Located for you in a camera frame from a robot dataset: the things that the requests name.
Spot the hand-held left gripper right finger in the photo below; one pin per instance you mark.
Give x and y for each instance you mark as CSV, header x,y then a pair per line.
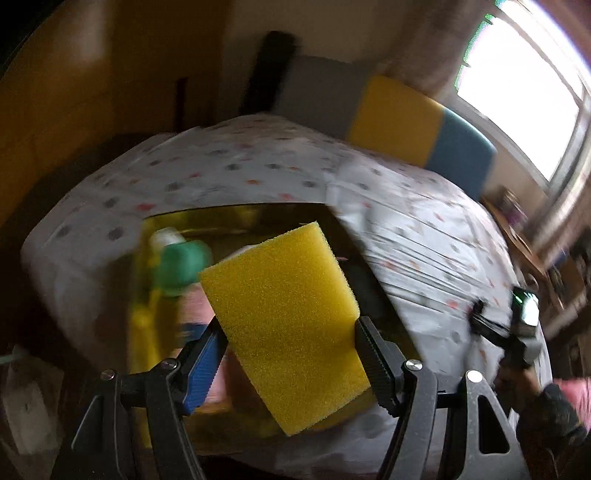
x,y
374,364

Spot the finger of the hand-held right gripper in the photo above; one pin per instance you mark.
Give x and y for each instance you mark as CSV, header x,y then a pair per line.
x,y
482,318

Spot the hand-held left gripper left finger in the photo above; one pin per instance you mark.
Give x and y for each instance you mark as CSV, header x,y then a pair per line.
x,y
203,364

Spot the blue tissue packet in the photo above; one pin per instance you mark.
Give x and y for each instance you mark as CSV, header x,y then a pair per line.
x,y
194,328

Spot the pink cloth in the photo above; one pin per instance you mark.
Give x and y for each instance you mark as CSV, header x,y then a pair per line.
x,y
196,307

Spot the yellow sponge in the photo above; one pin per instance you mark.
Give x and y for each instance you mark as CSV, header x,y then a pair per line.
x,y
281,323

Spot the gold tin box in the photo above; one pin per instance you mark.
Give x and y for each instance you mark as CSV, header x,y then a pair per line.
x,y
277,217

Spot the person's right forearm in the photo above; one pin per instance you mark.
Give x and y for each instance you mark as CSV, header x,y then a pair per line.
x,y
554,429

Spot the person's right hand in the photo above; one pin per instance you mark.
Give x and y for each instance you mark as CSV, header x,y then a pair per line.
x,y
517,383

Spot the wooden desk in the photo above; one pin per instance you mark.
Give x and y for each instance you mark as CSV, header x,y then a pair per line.
x,y
531,249

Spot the pink garment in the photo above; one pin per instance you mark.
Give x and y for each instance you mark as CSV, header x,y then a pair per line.
x,y
575,384

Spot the purple boxes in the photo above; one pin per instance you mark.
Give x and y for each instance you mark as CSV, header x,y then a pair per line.
x,y
512,207

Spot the papers on floor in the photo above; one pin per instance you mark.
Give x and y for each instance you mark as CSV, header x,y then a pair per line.
x,y
27,406

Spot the printed bed sheet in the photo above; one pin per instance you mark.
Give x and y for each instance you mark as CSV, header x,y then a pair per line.
x,y
231,170

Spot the grey yellow blue headboard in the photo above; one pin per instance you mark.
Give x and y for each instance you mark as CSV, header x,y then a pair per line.
x,y
392,120

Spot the window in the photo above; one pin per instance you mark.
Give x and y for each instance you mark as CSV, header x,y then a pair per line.
x,y
531,92

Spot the patterned curtain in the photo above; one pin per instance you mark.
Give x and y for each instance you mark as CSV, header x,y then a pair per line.
x,y
429,41

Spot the wooden wardrobe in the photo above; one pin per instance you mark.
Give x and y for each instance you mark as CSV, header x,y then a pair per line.
x,y
92,92

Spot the black rolled mat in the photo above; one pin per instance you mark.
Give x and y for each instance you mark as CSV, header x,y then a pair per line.
x,y
268,69

